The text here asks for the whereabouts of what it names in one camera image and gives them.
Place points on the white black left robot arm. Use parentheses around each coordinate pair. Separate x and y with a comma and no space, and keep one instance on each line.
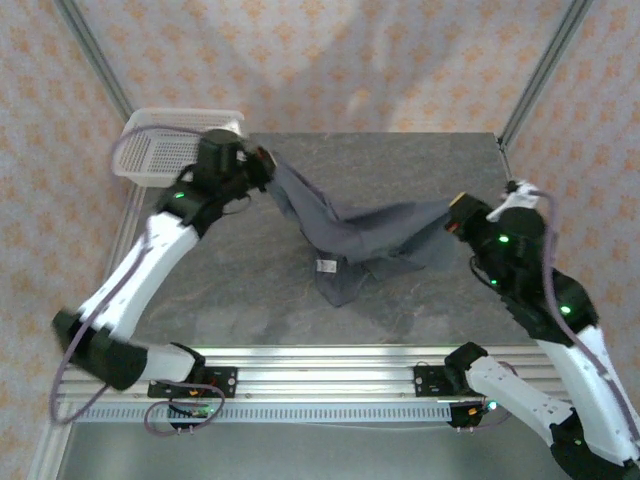
(140,270)

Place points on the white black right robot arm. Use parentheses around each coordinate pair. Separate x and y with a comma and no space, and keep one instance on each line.
(520,395)

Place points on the wide aluminium base rail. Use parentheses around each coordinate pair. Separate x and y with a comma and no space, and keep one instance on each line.
(325,375)

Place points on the grey t-shirt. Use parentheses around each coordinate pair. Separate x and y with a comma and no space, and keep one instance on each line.
(350,235)

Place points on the grey sheet metal panel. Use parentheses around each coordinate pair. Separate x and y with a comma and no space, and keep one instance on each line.
(320,455)

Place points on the small green circuit board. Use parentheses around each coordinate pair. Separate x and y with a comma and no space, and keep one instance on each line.
(200,411)
(492,406)

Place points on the aluminium frame post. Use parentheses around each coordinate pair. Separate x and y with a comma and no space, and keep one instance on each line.
(548,60)
(97,60)

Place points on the white perforated plastic basket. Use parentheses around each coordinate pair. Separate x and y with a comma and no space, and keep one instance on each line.
(150,155)

